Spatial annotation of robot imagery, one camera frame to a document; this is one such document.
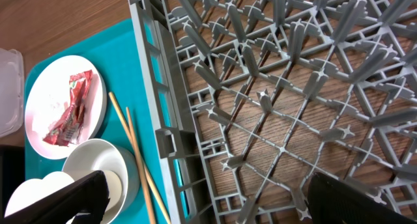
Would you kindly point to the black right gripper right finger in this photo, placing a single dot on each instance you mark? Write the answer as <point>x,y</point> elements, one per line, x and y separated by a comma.
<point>331,201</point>

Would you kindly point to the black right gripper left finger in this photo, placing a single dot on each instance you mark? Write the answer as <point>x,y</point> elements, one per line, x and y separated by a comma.
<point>83,201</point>

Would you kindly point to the white cup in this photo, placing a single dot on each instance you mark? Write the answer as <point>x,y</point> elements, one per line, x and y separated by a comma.
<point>36,189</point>

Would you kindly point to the red snack wrapper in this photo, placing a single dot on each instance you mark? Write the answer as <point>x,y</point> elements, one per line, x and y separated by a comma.
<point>68,127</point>

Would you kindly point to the grey-green bowl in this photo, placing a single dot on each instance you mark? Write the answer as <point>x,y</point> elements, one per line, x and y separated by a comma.
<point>119,166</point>

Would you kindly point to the wooden chopstick near bowl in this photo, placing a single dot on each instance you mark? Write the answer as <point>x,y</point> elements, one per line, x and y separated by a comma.
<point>142,175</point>

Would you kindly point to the wooden chopstick near rack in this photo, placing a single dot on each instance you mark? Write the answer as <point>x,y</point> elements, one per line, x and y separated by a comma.
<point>151,184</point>

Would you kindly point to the large white plate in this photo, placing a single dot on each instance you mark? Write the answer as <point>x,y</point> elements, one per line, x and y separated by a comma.
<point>50,96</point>

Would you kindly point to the clear plastic bin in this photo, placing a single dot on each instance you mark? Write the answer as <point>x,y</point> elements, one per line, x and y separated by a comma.
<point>12,85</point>

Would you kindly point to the grey plastic dish rack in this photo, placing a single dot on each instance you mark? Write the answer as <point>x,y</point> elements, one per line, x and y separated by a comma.
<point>250,100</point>

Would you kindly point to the teal plastic tray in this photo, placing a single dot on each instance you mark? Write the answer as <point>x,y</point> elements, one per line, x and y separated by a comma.
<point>114,53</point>

